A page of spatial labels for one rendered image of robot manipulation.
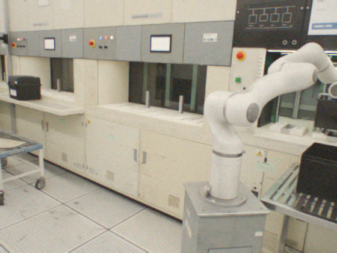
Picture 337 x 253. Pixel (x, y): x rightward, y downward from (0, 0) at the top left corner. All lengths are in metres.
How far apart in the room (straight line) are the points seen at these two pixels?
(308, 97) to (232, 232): 1.73
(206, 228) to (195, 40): 1.29
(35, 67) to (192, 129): 2.61
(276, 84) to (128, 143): 1.56
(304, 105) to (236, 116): 1.66
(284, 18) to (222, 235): 1.21
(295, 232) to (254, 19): 1.31
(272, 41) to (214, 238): 1.15
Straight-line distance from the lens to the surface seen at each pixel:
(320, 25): 1.71
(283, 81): 1.23
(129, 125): 2.41
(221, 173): 1.09
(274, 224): 1.97
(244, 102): 1.00
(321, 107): 1.91
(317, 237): 1.93
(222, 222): 1.09
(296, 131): 1.94
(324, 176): 1.31
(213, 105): 1.07
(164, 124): 2.15
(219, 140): 1.06
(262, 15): 1.80
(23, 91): 3.39
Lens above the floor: 1.28
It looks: 12 degrees down
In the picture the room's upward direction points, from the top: 3 degrees clockwise
